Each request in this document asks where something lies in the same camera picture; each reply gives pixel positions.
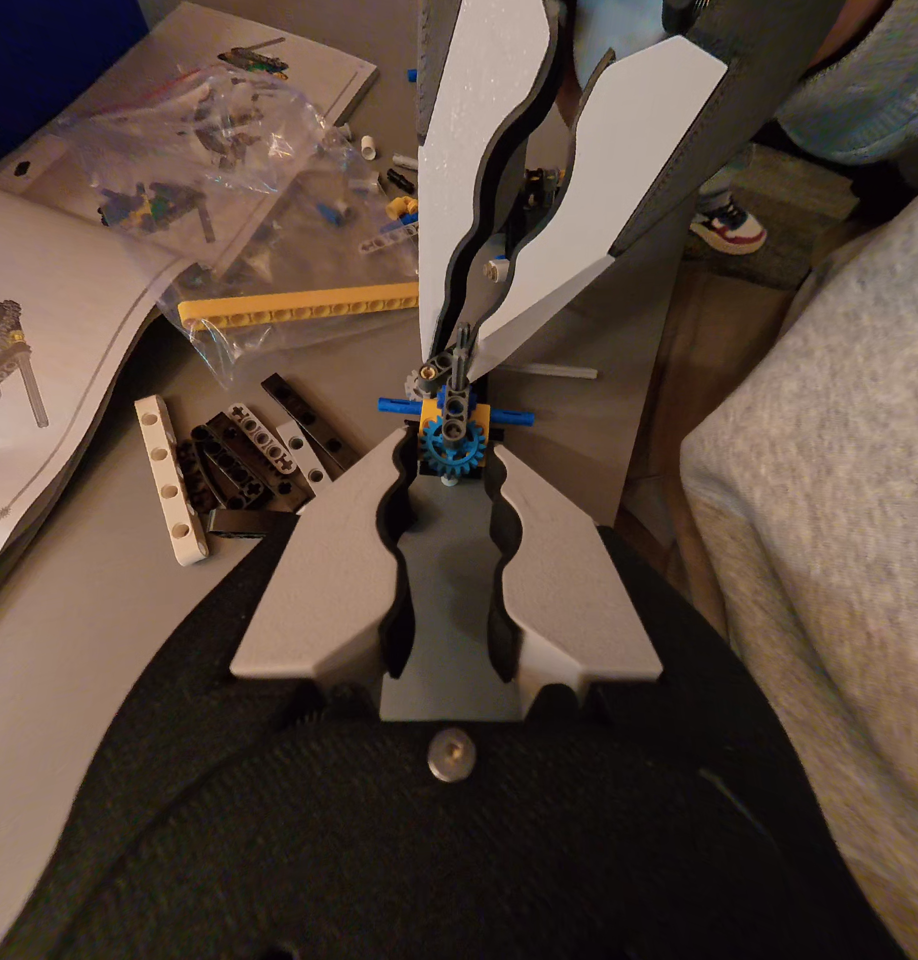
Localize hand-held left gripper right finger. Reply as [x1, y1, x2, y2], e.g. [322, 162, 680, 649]
[483, 442, 664, 702]

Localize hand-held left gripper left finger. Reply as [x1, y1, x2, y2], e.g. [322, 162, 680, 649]
[230, 427, 419, 682]

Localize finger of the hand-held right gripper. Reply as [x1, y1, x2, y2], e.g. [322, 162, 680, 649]
[470, 33, 760, 380]
[416, 0, 569, 365]

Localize lego assembly with blue gear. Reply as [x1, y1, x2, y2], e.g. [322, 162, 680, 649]
[378, 322, 539, 489]

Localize clear plastic bag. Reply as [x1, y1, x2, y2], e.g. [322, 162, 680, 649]
[54, 63, 423, 384]

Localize person's right forearm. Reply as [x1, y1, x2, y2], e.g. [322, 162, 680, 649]
[774, 0, 918, 162]

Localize scattered small lego pieces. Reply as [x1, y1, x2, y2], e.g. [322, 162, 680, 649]
[339, 67, 423, 256]

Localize pile of black lego beams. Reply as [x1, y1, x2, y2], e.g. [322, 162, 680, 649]
[177, 372, 363, 540]

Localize white lego beam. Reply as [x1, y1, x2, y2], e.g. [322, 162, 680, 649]
[134, 395, 209, 565]

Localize long yellow lego beam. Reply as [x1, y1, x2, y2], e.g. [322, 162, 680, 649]
[177, 281, 420, 331]

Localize lego instruction booklet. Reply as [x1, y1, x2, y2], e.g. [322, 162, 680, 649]
[0, 0, 380, 601]

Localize white blue sneaker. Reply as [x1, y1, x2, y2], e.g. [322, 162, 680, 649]
[690, 191, 769, 256]

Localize blue plastic bin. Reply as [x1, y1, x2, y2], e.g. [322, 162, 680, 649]
[0, 0, 151, 181]

